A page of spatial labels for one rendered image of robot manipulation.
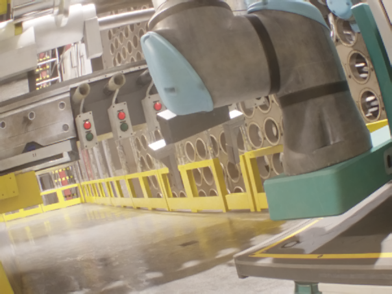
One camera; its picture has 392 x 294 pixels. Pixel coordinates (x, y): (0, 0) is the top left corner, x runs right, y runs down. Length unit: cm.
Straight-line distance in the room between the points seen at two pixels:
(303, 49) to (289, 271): 29
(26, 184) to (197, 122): 103
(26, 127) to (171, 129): 126
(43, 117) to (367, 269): 180
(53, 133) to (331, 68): 165
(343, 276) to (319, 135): 19
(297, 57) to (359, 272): 29
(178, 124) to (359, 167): 47
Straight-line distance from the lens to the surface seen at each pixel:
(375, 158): 58
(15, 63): 209
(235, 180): 487
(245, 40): 54
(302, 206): 56
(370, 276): 48
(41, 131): 206
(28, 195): 179
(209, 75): 53
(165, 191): 431
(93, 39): 229
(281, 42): 55
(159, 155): 91
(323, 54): 57
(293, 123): 57
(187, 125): 91
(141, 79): 212
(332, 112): 55
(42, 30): 228
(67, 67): 983
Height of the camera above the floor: 51
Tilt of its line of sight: level
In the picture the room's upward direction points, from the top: 15 degrees counter-clockwise
